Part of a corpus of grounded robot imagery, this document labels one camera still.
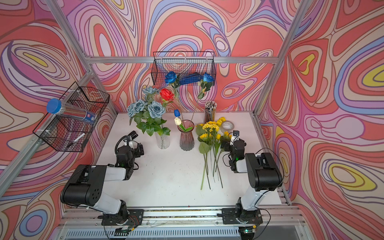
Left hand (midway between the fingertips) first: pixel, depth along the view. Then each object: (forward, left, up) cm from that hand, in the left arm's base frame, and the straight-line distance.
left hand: (134, 144), depth 93 cm
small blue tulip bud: (+6, -29, +22) cm, 36 cm away
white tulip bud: (-2, -30, +23) cm, 38 cm away
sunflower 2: (-2, -44, -2) cm, 44 cm away
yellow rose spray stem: (+21, -57, -2) cm, 61 cm away
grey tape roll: (+20, -63, -5) cm, 66 cm away
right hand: (+4, -62, -1) cm, 62 cm away
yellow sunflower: (-2, -57, +6) cm, 57 cm away
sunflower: (+2, -53, -5) cm, 54 cm away
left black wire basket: (-9, +26, +22) cm, 35 cm away
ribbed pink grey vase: (+8, -33, -7) cm, 35 cm away
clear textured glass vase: (+3, -18, -1) cm, 18 cm away
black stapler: (+10, +4, -3) cm, 11 cm away
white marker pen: (-10, +22, +18) cm, 30 cm away
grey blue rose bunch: (0, -15, +28) cm, 31 cm away
